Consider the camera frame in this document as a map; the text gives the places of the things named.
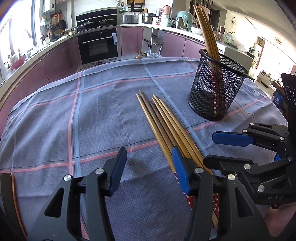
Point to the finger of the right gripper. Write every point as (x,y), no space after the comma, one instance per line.
(228,165)
(266,136)

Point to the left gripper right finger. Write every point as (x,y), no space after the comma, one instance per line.
(239,218)

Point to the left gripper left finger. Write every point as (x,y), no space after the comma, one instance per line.
(59,219)

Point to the black mesh pen holder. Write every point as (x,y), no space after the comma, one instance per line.
(215,86)

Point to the blue plaid tablecloth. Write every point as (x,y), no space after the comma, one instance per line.
(73,125)

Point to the mint green appliance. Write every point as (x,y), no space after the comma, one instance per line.
(188,19)

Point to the pink bowl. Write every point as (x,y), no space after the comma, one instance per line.
(18,63)

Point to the steel stock pot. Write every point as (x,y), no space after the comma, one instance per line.
(147,18)

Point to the black built-in oven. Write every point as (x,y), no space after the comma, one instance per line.
(98,45)

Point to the left black wok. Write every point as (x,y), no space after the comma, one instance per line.
(85,25)

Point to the black wok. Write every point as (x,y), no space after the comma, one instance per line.
(107,22)
(85,25)

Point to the right black wok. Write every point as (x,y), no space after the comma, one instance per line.
(107,22)

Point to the black range hood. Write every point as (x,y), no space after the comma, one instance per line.
(96,15)

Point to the white water heater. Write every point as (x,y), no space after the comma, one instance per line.
(48,6)

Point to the black camera box right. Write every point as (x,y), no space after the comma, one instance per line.
(289,82)

